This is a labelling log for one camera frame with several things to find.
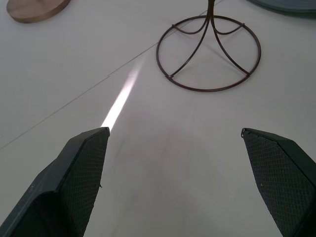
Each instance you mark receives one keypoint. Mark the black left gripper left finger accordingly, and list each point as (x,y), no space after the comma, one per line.
(61,182)

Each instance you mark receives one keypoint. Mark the round wooden base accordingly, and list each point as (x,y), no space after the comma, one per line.
(37,8)

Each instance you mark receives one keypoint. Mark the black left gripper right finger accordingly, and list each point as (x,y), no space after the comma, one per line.
(279,182)

